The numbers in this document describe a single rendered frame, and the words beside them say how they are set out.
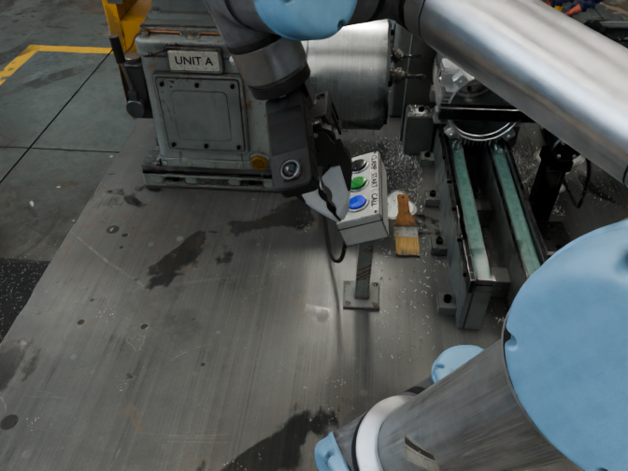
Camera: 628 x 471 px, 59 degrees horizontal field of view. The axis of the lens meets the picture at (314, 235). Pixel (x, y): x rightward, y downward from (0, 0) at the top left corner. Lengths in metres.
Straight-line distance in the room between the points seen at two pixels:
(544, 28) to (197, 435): 0.73
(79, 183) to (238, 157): 1.70
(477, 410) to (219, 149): 0.98
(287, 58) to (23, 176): 2.55
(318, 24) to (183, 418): 0.67
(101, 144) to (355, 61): 2.17
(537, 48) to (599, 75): 0.05
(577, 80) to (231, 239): 0.89
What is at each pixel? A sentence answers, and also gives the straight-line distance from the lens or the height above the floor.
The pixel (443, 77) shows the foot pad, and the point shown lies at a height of 1.07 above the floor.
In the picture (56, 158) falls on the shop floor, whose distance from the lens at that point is 3.15.
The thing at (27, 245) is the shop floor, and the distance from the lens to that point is 2.65.
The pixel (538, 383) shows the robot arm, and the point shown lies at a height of 1.37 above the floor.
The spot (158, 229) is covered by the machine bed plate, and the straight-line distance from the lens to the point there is 1.27.
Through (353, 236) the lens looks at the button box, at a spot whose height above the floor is 1.03.
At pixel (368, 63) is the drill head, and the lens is 1.18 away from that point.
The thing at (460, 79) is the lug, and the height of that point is 1.08.
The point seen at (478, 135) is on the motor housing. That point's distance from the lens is 1.31.
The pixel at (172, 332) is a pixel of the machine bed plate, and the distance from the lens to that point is 1.06.
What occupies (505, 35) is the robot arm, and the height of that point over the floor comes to 1.44.
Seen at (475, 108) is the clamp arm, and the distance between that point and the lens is 1.23.
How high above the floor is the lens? 1.61
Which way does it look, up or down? 42 degrees down
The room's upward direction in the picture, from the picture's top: straight up
